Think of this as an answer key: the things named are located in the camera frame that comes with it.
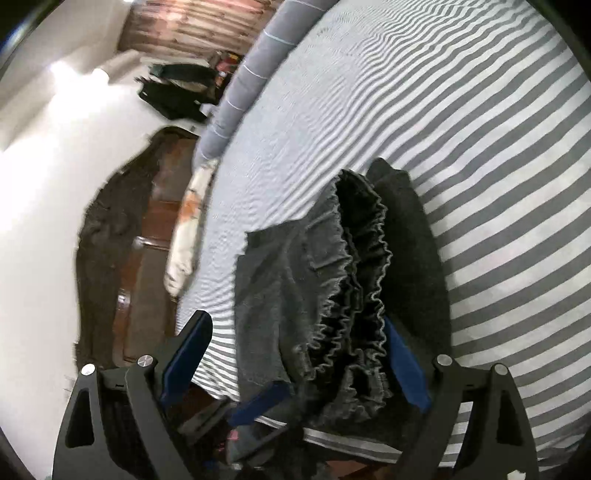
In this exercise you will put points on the dark grey denim pants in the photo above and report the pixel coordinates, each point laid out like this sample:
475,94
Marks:
332,286

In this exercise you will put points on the pile of dark clothes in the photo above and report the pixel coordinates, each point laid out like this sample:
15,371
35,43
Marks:
180,90

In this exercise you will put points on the pink patterned curtain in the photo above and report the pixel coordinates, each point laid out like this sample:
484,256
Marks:
194,25

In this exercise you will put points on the grey striped bed sheet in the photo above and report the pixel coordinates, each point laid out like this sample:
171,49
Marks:
415,115

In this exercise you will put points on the grey blue bolster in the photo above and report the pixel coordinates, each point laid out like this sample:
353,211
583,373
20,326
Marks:
244,83

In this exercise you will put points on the wooden headboard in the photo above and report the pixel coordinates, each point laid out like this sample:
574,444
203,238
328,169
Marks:
159,230

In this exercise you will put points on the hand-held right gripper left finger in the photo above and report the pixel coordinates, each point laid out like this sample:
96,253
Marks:
185,364

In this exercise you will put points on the white orange floral pillow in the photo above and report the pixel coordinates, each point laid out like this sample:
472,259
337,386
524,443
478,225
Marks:
187,230

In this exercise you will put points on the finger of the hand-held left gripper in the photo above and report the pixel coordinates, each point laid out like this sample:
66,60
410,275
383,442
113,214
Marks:
258,405

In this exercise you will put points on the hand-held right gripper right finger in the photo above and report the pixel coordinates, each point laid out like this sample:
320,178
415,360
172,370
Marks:
407,369

